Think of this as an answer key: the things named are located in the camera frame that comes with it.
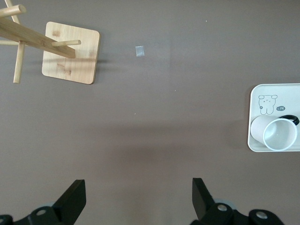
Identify white cup with black handle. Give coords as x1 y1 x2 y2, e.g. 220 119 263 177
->
250 114 300 151

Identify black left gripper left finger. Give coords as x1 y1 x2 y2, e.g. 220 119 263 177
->
0 180 87 225

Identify white tray with rabbit print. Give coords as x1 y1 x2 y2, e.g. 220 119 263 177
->
247 83 300 153

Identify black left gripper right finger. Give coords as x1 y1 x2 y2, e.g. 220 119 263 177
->
191 178 283 225

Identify wooden cup hanging rack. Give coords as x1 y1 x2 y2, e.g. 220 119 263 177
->
0 0 101 85

